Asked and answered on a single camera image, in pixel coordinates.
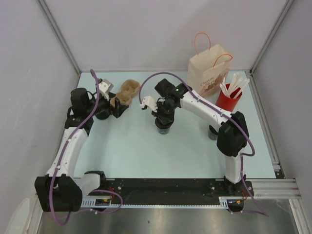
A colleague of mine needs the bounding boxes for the white wrapped straws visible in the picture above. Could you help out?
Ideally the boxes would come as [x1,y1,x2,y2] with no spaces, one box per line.
[219,73,250,99]

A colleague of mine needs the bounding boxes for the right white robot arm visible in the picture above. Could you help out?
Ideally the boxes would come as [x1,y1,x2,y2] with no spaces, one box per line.
[145,78,251,195]

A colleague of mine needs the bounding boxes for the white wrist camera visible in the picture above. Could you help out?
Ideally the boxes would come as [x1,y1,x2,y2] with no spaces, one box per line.
[96,78,114,100]
[140,96,157,112]

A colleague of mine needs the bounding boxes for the red straw holder cup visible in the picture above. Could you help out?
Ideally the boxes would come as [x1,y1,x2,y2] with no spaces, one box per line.
[215,88,242,112]

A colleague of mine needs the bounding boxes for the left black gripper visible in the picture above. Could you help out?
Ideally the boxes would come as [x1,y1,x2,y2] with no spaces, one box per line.
[86,92,128,118]

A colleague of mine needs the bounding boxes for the stacked brown pulp carriers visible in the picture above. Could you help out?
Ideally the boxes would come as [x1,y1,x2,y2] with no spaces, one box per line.
[110,79,140,107]

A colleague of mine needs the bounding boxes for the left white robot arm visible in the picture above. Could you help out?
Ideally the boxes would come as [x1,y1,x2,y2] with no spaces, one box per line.
[35,88,129,212]

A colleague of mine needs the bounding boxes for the black cup stack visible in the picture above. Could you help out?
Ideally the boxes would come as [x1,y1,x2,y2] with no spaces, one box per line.
[208,125,218,140]

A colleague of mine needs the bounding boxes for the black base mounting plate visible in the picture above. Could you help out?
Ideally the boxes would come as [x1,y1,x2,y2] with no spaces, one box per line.
[100,178,254,200]

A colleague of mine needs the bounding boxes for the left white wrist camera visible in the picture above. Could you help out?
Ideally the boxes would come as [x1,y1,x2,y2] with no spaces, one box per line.
[96,78,114,100]

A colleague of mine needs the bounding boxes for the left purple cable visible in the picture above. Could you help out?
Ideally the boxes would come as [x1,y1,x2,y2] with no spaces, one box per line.
[48,69,123,225]

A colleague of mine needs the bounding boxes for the white slotted cable duct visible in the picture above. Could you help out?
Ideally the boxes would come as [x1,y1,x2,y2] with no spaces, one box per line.
[81,196,228,209]

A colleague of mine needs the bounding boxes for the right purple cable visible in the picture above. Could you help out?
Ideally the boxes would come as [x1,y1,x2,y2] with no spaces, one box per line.
[138,72,269,217]

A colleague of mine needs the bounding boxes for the beige paper takeout bag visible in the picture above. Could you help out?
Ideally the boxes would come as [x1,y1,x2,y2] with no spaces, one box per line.
[187,38,233,98]

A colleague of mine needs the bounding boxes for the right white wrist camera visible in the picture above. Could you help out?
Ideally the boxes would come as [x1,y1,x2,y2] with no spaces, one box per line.
[140,96,157,112]

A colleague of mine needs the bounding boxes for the single black paper cup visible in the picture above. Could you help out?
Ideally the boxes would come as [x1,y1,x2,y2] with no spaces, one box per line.
[156,121,172,135]

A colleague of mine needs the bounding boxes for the purple cable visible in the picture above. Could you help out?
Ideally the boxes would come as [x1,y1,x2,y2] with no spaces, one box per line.
[138,72,269,217]
[48,69,123,225]

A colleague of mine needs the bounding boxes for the black lid stack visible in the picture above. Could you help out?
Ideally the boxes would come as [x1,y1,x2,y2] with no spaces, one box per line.
[96,113,110,120]

